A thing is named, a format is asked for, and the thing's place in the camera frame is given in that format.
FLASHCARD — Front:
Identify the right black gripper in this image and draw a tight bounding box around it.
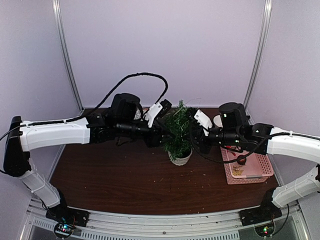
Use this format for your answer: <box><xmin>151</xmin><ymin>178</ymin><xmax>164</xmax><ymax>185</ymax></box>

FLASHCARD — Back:
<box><xmin>183</xmin><ymin>126</ymin><xmax>242</xmax><ymax>156</ymax></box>

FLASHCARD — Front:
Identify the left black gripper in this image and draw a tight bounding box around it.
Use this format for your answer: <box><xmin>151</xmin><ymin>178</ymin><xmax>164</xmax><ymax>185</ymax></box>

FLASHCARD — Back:
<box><xmin>116</xmin><ymin>118</ymin><xmax>177</xmax><ymax>149</ymax></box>

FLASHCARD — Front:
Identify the red bauble ornament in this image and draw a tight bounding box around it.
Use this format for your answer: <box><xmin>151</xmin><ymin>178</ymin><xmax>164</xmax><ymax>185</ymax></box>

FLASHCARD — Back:
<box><xmin>237</xmin><ymin>155</ymin><xmax>247</xmax><ymax>166</ymax></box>

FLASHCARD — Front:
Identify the fairy light wire string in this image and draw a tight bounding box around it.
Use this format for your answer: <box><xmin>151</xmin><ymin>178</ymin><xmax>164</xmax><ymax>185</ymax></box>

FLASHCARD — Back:
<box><xmin>174</xmin><ymin>97</ymin><xmax>202</xmax><ymax>118</ymax></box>

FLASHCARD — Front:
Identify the small green christmas tree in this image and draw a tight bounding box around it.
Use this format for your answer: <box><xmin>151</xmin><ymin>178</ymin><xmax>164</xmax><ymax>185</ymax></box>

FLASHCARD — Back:
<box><xmin>162</xmin><ymin>99</ymin><xmax>193</xmax><ymax>167</ymax></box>

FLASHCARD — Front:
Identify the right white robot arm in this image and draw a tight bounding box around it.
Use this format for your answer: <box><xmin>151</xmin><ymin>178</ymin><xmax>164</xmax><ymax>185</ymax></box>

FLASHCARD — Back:
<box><xmin>191</xmin><ymin>102</ymin><xmax>320</xmax><ymax>221</ymax></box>

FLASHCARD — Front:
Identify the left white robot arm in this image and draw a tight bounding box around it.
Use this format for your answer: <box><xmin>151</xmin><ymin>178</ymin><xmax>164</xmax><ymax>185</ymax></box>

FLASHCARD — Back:
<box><xmin>3</xmin><ymin>93</ymin><xmax>164</xmax><ymax>222</ymax></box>

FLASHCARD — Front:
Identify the patterned ceramic plate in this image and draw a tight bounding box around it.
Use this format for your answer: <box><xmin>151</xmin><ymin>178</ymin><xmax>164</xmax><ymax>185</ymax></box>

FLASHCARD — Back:
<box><xmin>134</xmin><ymin>107</ymin><xmax>149</xmax><ymax>121</ymax></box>

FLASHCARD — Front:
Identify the white ceramic bowl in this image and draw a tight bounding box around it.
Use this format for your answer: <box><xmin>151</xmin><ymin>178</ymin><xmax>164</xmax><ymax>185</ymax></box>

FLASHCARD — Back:
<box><xmin>213</xmin><ymin>115</ymin><xmax>223</xmax><ymax>128</ymax></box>

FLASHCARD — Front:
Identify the gold star ornament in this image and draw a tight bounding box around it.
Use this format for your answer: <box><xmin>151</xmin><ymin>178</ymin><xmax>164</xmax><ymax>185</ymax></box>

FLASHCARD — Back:
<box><xmin>231</xmin><ymin>167</ymin><xmax>244</xmax><ymax>177</ymax></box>

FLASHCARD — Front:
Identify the pink plastic basket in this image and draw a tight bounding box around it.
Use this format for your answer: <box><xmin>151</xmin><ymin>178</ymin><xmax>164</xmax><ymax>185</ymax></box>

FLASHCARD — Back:
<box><xmin>224</xmin><ymin>153</ymin><xmax>274</xmax><ymax>185</ymax></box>

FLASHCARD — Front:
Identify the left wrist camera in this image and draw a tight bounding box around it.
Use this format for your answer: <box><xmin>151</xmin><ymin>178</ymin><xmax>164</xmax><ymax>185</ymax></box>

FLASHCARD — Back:
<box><xmin>143</xmin><ymin>99</ymin><xmax>172</xmax><ymax>128</ymax></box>

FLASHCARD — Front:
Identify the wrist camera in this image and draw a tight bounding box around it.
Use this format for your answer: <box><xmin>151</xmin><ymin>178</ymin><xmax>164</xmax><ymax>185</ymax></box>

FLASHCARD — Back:
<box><xmin>143</xmin><ymin>99</ymin><xmax>172</xmax><ymax>128</ymax></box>
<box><xmin>188</xmin><ymin>107</ymin><xmax>213</xmax><ymax>137</ymax></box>

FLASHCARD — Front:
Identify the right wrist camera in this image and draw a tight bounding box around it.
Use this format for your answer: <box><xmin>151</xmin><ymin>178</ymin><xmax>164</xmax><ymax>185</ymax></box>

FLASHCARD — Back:
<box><xmin>188</xmin><ymin>107</ymin><xmax>213</xmax><ymax>137</ymax></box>

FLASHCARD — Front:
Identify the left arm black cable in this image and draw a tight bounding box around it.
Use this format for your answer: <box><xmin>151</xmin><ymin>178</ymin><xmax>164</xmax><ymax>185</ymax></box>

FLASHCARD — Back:
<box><xmin>0</xmin><ymin>72</ymin><xmax>169</xmax><ymax>141</ymax></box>

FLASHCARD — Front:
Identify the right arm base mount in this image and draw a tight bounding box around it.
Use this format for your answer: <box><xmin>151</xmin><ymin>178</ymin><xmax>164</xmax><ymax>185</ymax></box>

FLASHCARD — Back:
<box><xmin>239</xmin><ymin>207</ymin><xmax>283</xmax><ymax>227</ymax></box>

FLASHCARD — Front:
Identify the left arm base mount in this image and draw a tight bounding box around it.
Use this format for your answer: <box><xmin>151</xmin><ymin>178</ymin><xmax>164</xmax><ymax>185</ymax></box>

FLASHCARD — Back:
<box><xmin>45</xmin><ymin>208</ymin><xmax>90</xmax><ymax>227</ymax></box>

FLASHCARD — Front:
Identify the left aluminium frame post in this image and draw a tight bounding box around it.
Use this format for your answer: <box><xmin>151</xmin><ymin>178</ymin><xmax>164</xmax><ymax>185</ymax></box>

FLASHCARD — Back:
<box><xmin>52</xmin><ymin>0</ymin><xmax>84</xmax><ymax>112</ymax></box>

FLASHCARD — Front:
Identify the aluminium frame post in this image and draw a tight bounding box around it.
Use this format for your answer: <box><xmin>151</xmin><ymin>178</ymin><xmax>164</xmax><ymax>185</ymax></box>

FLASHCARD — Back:
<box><xmin>52</xmin><ymin>0</ymin><xmax>84</xmax><ymax>112</ymax></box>
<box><xmin>243</xmin><ymin>0</ymin><xmax>273</xmax><ymax>109</ymax></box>

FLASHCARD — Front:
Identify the right aluminium frame post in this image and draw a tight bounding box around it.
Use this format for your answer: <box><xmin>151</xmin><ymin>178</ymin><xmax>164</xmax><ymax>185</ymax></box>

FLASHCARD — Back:
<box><xmin>243</xmin><ymin>0</ymin><xmax>273</xmax><ymax>109</ymax></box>

